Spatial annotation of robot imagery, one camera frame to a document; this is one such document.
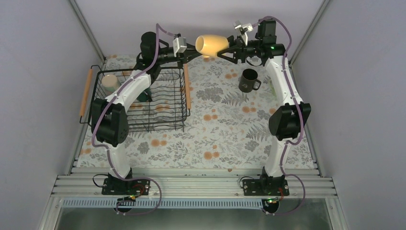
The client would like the wooden rack handle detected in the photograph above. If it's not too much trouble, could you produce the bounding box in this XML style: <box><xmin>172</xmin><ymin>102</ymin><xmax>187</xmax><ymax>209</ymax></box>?
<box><xmin>79</xmin><ymin>69</ymin><xmax>93</xmax><ymax>116</ymax></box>
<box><xmin>183</xmin><ymin>64</ymin><xmax>192</xmax><ymax>110</ymax></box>

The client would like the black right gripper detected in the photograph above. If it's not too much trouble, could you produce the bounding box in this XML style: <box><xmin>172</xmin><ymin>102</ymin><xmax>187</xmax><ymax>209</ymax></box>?
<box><xmin>214</xmin><ymin>35</ymin><xmax>261</xmax><ymax>64</ymax></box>

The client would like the dark teal glossy mug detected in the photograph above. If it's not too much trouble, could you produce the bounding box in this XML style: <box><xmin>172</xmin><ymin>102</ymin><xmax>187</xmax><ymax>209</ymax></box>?
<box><xmin>138</xmin><ymin>88</ymin><xmax>153</xmax><ymax>102</ymax></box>

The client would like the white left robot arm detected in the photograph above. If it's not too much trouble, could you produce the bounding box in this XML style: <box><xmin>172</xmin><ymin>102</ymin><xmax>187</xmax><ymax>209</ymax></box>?
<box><xmin>91</xmin><ymin>32</ymin><xmax>200</xmax><ymax>194</ymax></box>

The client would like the light green mug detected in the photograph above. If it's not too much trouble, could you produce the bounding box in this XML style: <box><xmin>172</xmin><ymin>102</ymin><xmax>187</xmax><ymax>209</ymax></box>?
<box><xmin>268</xmin><ymin>80</ymin><xmax>277</xmax><ymax>98</ymax></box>

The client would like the aluminium rail frame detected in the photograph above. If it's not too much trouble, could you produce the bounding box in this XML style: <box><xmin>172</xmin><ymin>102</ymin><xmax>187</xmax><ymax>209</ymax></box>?
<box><xmin>38</xmin><ymin>0</ymin><xmax>350</xmax><ymax>230</ymax></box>

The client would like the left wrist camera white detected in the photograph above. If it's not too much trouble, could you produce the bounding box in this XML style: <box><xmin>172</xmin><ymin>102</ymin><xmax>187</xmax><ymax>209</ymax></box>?
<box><xmin>172</xmin><ymin>34</ymin><xmax>187</xmax><ymax>56</ymax></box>

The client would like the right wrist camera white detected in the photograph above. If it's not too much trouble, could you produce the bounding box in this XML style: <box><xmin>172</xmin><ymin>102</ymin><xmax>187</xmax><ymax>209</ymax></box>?
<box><xmin>233</xmin><ymin>21</ymin><xmax>253</xmax><ymax>46</ymax></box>

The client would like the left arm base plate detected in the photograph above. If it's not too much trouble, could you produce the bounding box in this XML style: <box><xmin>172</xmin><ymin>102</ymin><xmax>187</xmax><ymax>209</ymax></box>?
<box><xmin>101</xmin><ymin>177</ymin><xmax>151</xmax><ymax>196</ymax></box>

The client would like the black matte mug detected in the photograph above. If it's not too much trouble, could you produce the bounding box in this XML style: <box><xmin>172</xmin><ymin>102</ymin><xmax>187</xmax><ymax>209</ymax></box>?
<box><xmin>238</xmin><ymin>69</ymin><xmax>262</xmax><ymax>93</ymax></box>

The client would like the black wire dish rack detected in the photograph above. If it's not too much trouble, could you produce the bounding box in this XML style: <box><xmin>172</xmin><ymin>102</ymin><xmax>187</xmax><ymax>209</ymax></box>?
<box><xmin>90</xmin><ymin>57</ymin><xmax>190</xmax><ymax>132</ymax></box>

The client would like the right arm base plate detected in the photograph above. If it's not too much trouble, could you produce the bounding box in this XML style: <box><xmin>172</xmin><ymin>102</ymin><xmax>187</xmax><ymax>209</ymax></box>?
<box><xmin>242</xmin><ymin>176</ymin><xmax>290</xmax><ymax>196</ymax></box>

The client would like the wooden rack handle left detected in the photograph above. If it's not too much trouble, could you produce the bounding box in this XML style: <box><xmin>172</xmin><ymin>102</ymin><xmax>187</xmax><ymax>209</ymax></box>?
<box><xmin>79</xmin><ymin>69</ymin><xmax>93</xmax><ymax>116</ymax></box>

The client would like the yellow ceramic mug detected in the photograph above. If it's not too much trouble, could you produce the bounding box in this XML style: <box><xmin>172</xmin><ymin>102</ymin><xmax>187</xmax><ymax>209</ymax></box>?
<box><xmin>195</xmin><ymin>34</ymin><xmax>229</xmax><ymax>58</ymax></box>

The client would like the cream floral mug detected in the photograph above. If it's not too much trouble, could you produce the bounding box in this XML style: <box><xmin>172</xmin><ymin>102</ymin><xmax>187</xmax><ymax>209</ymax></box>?
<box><xmin>101</xmin><ymin>74</ymin><xmax>121</xmax><ymax>94</ymax></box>

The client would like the floral table mat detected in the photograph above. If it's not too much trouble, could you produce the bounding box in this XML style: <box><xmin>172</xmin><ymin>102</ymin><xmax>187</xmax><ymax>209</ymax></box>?
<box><xmin>124</xmin><ymin>57</ymin><xmax>279</xmax><ymax>169</ymax></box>

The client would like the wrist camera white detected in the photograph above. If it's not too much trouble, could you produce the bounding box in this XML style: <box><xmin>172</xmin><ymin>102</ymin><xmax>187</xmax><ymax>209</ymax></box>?
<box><xmin>172</xmin><ymin>34</ymin><xmax>187</xmax><ymax>56</ymax></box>
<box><xmin>233</xmin><ymin>21</ymin><xmax>253</xmax><ymax>46</ymax></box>

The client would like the wooden rack handle right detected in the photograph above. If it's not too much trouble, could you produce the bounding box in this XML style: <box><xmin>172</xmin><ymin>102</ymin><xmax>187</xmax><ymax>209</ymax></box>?
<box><xmin>183</xmin><ymin>64</ymin><xmax>192</xmax><ymax>110</ymax></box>

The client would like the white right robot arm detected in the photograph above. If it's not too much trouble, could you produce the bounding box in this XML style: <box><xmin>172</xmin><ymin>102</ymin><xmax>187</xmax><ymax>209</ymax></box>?
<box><xmin>217</xmin><ymin>16</ymin><xmax>311</xmax><ymax>196</ymax></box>

